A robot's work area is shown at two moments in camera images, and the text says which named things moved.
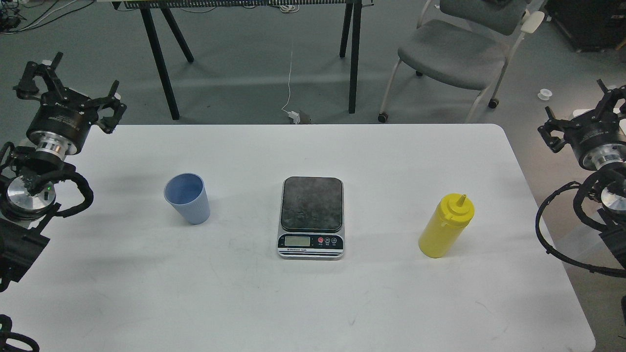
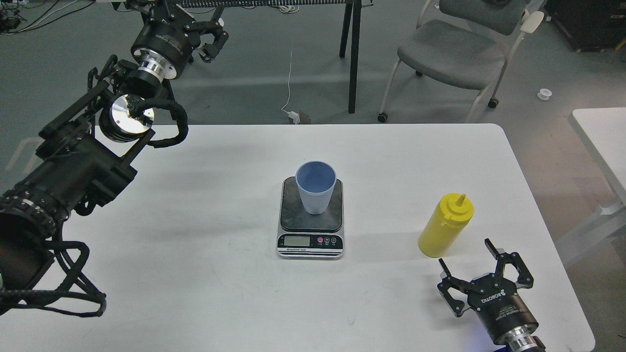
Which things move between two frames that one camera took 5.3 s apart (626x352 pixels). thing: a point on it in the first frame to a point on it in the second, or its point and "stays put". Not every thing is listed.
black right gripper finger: (554, 143) to (456, 306)
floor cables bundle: (17, 16) stays put
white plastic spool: (545, 94) stays put
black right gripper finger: (607, 106) to (525, 279)
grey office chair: (470, 46) stays put
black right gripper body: (595, 139) to (508, 316)
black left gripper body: (58, 126) to (164, 47)
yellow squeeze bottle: (444, 224) stays put
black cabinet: (591, 25) stays put
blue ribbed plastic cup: (187, 192) to (316, 180)
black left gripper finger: (27, 88) to (154, 11)
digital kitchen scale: (312, 218) stays put
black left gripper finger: (109, 123) to (214, 26)
